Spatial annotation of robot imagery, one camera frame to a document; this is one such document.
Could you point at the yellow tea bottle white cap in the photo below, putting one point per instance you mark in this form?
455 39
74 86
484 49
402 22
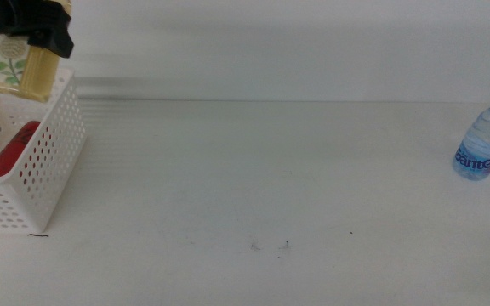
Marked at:
36 72

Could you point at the clear water bottle blue cap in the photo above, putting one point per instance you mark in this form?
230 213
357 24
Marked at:
481 144

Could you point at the white perforated plastic basket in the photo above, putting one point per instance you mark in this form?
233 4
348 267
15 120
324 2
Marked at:
49 170

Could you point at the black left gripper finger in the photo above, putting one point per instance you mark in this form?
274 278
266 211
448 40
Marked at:
58 40

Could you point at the red cola can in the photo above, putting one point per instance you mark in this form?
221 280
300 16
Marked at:
9 155

